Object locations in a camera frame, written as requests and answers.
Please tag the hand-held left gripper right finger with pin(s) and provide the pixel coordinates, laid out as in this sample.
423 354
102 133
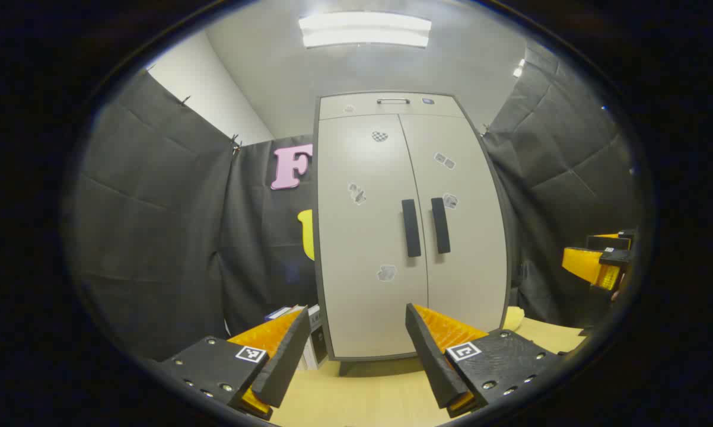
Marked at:
433 362

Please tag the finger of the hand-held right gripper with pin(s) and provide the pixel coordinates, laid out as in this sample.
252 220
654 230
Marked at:
605 243
585 264

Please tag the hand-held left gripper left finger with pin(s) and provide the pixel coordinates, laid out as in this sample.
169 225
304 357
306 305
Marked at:
285 362

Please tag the grey shoe cabinet door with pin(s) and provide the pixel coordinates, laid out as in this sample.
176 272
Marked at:
362 267
475 267

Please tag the grey double-door shoe cabinet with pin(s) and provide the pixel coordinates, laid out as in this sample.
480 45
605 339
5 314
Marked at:
362 107

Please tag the white box with dark print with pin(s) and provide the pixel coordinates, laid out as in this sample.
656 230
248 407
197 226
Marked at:
318 344

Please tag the blue and white book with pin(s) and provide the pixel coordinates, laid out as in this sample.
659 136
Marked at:
276 313

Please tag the pale yellow object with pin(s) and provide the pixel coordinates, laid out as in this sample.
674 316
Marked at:
513 319

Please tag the black backdrop cloth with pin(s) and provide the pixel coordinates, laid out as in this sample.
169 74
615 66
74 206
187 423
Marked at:
155 237

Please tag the small ceiling light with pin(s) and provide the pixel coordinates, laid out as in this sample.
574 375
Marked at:
518 68

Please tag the long ceiling light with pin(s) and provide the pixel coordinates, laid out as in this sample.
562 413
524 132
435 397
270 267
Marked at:
365 29

